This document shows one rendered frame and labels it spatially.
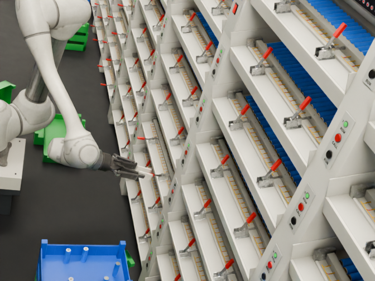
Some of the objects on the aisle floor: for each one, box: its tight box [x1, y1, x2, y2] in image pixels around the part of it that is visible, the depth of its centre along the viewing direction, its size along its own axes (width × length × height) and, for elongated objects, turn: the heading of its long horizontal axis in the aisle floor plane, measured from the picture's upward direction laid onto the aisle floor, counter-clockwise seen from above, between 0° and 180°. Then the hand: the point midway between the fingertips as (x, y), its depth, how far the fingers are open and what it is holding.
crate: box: [42, 114, 81, 163], centre depth 295 cm, size 30×20×8 cm
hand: (143, 172), depth 218 cm, fingers open, 3 cm apart
